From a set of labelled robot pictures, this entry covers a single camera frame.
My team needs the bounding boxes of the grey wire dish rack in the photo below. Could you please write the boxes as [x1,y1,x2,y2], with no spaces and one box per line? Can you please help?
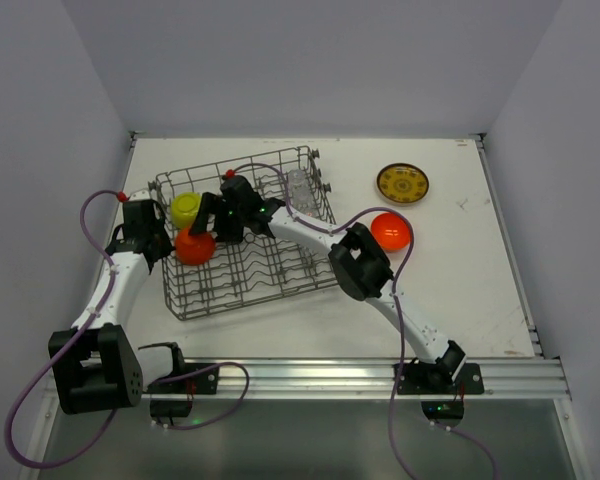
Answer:
[149,145,336,321]

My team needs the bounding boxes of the orange bowl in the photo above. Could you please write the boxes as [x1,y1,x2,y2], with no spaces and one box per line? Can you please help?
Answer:
[175,228,216,266]
[371,213,412,252]

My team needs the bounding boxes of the yellow patterned plate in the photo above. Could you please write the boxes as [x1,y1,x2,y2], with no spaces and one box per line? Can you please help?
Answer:
[375,163,430,205]

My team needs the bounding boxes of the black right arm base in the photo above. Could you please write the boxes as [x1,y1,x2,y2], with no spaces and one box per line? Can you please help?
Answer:
[393,361,486,426]

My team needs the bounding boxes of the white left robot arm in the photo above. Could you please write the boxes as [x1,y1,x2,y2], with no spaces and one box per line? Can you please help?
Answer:
[48,191,184,415]

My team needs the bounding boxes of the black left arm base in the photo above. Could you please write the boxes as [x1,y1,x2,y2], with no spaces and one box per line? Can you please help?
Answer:
[137,342,220,428]

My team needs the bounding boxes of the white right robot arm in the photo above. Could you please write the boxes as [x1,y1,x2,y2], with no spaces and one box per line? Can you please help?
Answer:
[188,175,467,387]

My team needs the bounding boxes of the lime green bowl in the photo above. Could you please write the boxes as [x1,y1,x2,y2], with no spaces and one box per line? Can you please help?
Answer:
[170,192,201,229]

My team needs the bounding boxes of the clear glass cup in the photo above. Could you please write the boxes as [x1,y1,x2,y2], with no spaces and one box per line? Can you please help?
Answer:
[305,207,320,219]
[291,186,314,210]
[287,169,308,189]

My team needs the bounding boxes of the clear glass cup farthest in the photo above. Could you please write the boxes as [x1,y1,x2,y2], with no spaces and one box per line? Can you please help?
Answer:
[287,169,308,189]

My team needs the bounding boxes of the aluminium mounting rail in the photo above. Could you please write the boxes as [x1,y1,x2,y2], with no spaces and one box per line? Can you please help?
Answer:
[44,355,566,401]

